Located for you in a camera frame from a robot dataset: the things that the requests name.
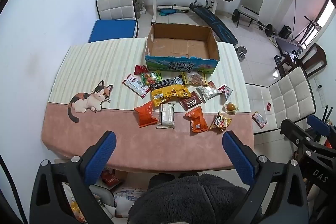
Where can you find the grey chair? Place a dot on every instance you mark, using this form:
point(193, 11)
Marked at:
point(252, 1)

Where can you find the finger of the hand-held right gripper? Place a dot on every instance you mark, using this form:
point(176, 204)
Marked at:
point(296, 132)
point(319, 123)

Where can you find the floral cushion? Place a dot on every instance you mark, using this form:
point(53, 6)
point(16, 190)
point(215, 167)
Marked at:
point(131, 195)

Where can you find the blue seat cushion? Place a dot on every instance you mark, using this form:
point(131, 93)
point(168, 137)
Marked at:
point(113, 31)

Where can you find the red plastic bag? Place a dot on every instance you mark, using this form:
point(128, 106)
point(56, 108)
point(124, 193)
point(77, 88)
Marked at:
point(110, 178)

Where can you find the camera tripod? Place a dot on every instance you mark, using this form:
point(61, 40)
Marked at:
point(308, 27)

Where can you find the clear biscuit packet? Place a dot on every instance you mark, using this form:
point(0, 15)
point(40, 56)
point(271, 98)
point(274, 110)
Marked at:
point(195, 79)

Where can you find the small red snack packet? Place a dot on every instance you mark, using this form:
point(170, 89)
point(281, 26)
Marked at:
point(140, 69)

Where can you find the blue exercise disc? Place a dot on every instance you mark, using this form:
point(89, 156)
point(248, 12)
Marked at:
point(166, 12)

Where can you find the white quilted chair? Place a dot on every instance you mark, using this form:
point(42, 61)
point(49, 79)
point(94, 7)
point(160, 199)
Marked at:
point(286, 98)
point(116, 6)

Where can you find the black low table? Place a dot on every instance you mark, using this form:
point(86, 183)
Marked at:
point(287, 45)

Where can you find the grey fleece clothing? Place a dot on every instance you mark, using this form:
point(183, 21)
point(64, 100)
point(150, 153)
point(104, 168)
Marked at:
point(194, 200)

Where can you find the printed cardboard box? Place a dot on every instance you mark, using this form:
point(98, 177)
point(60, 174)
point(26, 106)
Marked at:
point(181, 47)

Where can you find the clear bun packet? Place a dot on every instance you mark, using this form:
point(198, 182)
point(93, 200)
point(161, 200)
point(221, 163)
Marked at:
point(230, 108)

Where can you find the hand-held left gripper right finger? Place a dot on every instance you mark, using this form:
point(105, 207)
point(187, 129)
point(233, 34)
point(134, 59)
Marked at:
point(239, 158)

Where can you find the small red card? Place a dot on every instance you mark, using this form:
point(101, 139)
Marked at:
point(269, 106)

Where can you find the large yellow snack packet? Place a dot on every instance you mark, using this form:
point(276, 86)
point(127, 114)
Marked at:
point(170, 94)

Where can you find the brown wooden chair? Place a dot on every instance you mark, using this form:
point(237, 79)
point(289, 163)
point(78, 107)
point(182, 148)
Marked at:
point(315, 56)

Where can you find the dark red snack packet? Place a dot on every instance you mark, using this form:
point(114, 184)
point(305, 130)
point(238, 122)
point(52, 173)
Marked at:
point(190, 102)

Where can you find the short barbell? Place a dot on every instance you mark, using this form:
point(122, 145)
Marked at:
point(235, 15)

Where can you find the window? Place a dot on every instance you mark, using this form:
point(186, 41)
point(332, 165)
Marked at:
point(324, 10)

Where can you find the white grey snack packet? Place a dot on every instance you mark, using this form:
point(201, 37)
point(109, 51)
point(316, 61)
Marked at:
point(207, 93)

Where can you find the silver red snack packet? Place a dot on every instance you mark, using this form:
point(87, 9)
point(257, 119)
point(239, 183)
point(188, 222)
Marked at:
point(135, 85)

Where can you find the black snack packet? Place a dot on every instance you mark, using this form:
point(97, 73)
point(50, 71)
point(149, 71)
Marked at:
point(168, 81)

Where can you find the yellow cartoon snack packet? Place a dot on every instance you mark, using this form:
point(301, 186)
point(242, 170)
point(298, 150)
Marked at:
point(220, 121)

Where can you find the orange snack packet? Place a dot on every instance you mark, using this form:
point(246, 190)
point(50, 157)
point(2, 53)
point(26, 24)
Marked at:
point(197, 121)
point(144, 113)

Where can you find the chrome dumbbell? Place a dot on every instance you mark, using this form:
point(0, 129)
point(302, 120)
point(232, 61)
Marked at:
point(240, 53)

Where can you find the black speaker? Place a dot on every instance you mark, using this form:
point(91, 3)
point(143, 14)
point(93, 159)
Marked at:
point(284, 32)

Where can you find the clear white wafer packet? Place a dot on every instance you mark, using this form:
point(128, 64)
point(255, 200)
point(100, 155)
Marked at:
point(166, 115)

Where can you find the cat print tablecloth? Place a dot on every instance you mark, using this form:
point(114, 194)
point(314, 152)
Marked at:
point(78, 134)

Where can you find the black sit-up bench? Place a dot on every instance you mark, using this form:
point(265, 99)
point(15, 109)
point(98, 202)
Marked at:
point(212, 20)

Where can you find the small red white packet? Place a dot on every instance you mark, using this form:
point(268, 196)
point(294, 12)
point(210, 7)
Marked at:
point(259, 119)

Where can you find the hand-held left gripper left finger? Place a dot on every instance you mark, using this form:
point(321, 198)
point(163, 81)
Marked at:
point(102, 158)

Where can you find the green candy packet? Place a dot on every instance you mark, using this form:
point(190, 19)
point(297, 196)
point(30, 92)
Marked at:
point(149, 79)

